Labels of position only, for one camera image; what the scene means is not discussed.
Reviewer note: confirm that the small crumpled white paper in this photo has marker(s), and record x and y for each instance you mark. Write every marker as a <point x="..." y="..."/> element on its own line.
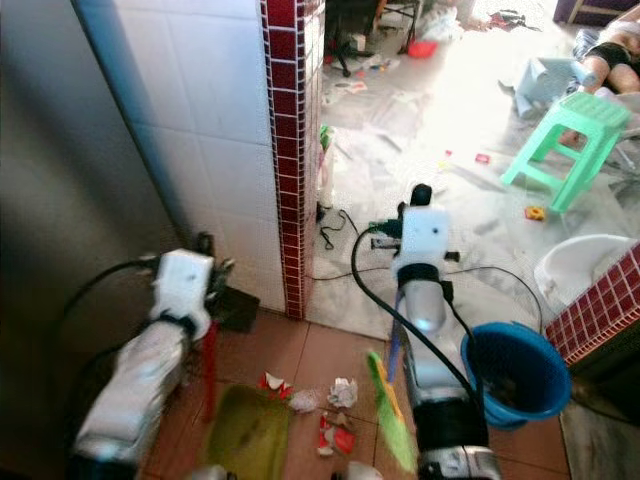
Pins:
<point x="303" y="401"/>

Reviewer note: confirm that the green and white bottle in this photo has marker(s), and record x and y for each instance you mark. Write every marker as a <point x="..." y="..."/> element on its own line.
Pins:
<point x="326" y="170"/>

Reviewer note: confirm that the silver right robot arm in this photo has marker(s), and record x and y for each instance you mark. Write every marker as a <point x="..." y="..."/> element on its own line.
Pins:
<point x="435" y="360"/>

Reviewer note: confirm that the torn red and white wrapper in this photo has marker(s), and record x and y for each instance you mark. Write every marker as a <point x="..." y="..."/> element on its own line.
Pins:
<point x="274" y="385"/>

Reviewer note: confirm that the orange toy block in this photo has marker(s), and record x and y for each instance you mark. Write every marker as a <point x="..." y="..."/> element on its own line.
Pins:
<point x="535" y="213"/>

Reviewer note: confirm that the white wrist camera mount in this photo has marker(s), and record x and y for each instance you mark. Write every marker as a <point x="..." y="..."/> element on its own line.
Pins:
<point x="182" y="282"/>
<point x="423" y="238"/>

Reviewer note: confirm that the grey metal panel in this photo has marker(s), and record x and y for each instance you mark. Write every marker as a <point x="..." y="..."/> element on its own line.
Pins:
<point x="80" y="180"/>

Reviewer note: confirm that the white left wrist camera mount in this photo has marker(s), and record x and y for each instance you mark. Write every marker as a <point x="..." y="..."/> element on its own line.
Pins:
<point x="182" y="282"/>

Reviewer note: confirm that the blue plastic bucket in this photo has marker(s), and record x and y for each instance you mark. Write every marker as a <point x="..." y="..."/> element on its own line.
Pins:
<point x="515" y="375"/>

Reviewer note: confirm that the large crumpled white paper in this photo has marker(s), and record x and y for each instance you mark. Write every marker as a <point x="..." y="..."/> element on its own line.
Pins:
<point x="342" y="393"/>

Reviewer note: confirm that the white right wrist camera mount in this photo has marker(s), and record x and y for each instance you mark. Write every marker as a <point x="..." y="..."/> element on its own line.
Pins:
<point x="423" y="238"/>

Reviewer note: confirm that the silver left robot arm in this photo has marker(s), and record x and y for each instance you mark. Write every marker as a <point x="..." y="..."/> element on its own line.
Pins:
<point x="135" y="390"/>

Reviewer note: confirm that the green plastic stool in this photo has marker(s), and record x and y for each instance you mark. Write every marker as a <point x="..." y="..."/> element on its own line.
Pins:
<point x="590" y="112"/>

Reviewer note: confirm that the red and white packet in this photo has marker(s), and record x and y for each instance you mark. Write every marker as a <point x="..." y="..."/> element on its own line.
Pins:
<point x="337" y="437"/>

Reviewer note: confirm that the red plastic bowl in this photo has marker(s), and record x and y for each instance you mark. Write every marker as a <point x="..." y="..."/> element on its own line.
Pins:
<point x="422" y="49"/>

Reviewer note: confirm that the pink toy piece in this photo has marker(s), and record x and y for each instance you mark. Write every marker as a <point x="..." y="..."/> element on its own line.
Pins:
<point x="482" y="158"/>

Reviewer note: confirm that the white ceramic basin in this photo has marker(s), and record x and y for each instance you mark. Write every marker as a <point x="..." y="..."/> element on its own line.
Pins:
<point x="575" y="262"/>

